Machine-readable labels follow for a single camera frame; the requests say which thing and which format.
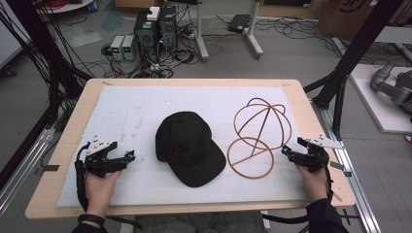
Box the white board panel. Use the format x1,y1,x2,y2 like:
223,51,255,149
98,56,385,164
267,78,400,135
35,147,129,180
0,0,32,70

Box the aluminium rail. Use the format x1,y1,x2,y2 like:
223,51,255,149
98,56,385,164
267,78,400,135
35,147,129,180
0,126,56,216
311,99,383,233

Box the person's left hand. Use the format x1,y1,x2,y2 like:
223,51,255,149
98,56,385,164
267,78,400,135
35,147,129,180
84,170,122,217

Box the black baseball cap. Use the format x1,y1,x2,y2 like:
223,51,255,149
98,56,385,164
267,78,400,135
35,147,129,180
154,111,227,188

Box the brown cardboard box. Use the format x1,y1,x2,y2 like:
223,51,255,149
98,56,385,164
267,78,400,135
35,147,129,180
318,0,381,41

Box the flat black box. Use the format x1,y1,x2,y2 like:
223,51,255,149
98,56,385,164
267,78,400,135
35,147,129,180
226,14,252,34

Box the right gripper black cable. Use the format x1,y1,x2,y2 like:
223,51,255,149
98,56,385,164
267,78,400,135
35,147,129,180
261,150,335,225

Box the black computer tower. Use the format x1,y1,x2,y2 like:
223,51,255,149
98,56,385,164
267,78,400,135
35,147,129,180
157,5,179,50
133,10,160,64

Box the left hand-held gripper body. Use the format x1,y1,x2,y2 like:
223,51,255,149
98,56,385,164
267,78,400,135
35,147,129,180
85,135,129,178

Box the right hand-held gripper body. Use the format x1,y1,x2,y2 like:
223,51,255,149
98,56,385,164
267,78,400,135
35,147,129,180
288,135,345,174

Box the white metal stand leg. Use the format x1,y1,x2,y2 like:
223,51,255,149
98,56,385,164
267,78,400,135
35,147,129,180
243,0,264,60
193,0,211,63

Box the grey bench power supply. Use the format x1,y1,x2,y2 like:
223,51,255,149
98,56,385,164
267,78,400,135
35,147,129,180
109,35,126,61
121,34,139,62

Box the round white table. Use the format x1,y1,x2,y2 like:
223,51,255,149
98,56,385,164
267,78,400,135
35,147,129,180
36,0,95,15

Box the person's right hand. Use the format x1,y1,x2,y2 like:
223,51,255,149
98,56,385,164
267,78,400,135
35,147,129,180
294,163,329,203

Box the clear plastic sheet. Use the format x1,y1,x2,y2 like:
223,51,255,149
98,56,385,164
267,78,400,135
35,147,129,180
59,23,103,49

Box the white foam mat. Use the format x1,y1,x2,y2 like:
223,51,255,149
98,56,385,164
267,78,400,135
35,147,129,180
55,84,309,209

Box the copper wire hat stand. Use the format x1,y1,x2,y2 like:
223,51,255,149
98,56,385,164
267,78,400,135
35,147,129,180
226,97,292,180

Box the black metal frame post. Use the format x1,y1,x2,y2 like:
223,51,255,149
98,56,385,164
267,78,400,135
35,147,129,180
303,0,406,141
5,0,93,130

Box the white box on tower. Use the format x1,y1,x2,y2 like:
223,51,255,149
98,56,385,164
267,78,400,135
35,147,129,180
146,6,161,22

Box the bundle of black hanging cables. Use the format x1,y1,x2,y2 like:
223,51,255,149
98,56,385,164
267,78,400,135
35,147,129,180
0,0,95,108

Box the white platform board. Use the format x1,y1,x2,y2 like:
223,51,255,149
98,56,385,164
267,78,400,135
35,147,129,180
349,63,412,134

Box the person's legs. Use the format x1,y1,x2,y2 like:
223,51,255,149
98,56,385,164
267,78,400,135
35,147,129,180
141,211,267,233

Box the tangle of floor cables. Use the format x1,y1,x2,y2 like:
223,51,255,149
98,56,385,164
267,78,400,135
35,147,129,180
72,13,412,80

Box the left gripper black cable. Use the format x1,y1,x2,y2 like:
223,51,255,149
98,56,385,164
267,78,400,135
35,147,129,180
74,141,144,231

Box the black wristband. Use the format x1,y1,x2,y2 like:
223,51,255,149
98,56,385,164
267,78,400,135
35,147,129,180
77,213,107,227

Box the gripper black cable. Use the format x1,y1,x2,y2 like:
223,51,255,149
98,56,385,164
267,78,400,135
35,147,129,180
74,141,144,231
261,150,335,225

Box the teal sheet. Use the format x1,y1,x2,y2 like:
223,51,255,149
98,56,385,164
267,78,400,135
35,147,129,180
99,9,126,33

